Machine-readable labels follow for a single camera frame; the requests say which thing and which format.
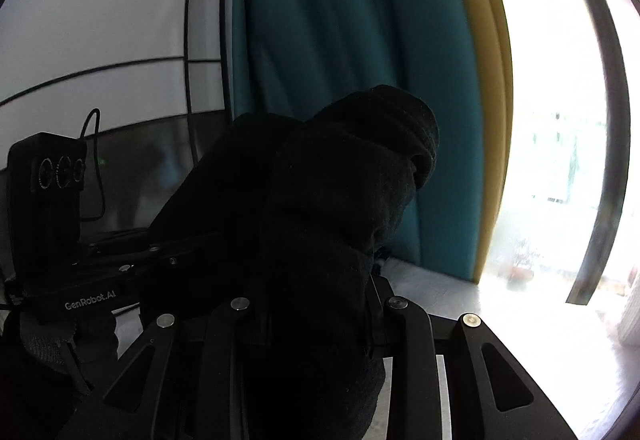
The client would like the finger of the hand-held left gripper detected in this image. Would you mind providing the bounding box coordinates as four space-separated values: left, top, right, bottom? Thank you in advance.
119 252 242 282
89 230 222 257

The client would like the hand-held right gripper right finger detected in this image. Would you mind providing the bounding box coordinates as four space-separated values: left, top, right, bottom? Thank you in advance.
370 277 579 440

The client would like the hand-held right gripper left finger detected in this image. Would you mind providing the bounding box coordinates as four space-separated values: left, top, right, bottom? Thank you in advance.
75 295 266 440

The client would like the black knit garment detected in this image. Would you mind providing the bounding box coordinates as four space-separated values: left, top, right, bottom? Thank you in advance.
149 84 441 440

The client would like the person's left hand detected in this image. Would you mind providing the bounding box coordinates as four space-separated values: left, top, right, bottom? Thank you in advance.
19 312 119 374

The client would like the potted plant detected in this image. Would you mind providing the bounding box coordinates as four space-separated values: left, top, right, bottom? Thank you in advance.
499 234 539 287

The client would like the teal curtain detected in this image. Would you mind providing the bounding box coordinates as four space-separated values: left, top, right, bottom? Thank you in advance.
229 0 484 282

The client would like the yellow curtain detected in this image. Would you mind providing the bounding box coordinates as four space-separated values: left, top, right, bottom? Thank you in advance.
434 0 517 284

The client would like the black cable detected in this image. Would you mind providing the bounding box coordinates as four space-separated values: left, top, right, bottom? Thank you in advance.
76 108 107 224

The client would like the dark door frame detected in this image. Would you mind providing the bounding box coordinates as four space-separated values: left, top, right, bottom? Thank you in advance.
544 0 632 307

